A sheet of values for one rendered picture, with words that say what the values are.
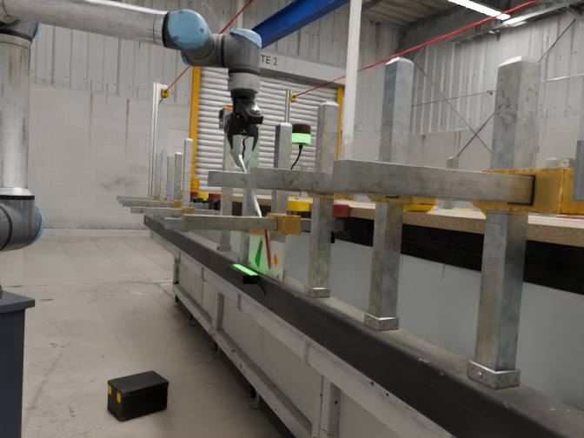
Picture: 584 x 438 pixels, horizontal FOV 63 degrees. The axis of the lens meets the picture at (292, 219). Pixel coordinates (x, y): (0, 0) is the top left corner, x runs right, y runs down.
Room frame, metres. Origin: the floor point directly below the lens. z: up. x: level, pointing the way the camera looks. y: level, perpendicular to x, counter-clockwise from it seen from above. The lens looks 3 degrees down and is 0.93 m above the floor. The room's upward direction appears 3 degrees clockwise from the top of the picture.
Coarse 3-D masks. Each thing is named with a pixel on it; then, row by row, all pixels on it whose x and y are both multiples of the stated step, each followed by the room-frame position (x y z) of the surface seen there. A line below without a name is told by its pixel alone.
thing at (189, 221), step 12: (192, 216) 1.13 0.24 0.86; (204, 216) 1.14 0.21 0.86; (216, 216) 1.16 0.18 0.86; (228, 216) 1.17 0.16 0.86; (240, 216) 1.19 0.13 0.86; (252, 216) 1.22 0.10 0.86; (216, 228) 1.16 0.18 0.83; (228, 228) 1.17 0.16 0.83; (240, 228) 1.18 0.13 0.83; (252, 228) 1.20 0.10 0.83; (264, 228) 1.21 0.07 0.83; (276, 228) 1.22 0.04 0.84; (300, 228) 1.25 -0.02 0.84; (336, 228) 1.29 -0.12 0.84
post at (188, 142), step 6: (186, 144) 2.40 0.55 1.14; (192, 144) 2.42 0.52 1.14; (186, 150) 2.40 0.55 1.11; (186, 156) 2.40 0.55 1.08; (186, 162) 2.40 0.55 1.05; (186, 168) 2.40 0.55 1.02; (186, 174) 2.41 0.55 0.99; (186, 180) 2.41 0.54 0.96; (186, 186) 2.41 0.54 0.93; (186, 192) 2.41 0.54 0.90; (186, 198) 2.41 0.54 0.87; (186, 204) 2.41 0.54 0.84
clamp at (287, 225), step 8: (272, 216) 1.26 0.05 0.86; (280, 216) 1.21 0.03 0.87; (288, 216) 1.20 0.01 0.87; (296, 216) 1.21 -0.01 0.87; (280, 224) 1.21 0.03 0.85; (288, 224) 1.20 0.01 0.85; (296, 224) 1.21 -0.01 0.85; (280, 232) 1.20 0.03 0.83; (288, 232) 1.20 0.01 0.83; (296, 232) 1.21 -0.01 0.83
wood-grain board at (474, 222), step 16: (352, 208) 1.30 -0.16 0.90; (368, 208) 1.24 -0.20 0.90; (416, 224) 1.05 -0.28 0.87; (432, 224) 1.00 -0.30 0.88; (448, 224) 0.96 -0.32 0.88; (464, 224) 0.92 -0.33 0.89; (480, 224) 0.88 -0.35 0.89; (528, 224) 0.79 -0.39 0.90; (544, 224) 0.76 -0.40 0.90; (560, 224) 0.81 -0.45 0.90; (576, 224) 0.86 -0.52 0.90; (544, 240) 0.76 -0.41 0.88; (560, 240) 0.73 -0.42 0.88; (576, 240) 0.71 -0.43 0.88
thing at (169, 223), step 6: (168, 222) 1.36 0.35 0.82; (174, 222) 1.36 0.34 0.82; (180, 222) 1.37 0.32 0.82; (168, 228) 1.36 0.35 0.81; (174, 228) 1.36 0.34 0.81; (180, 228) 1.37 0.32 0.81; (186, 228) 1.38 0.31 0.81; (192, 228) 1.38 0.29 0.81; (198, 228) 1.39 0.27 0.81; (204, 228) 1.40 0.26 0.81
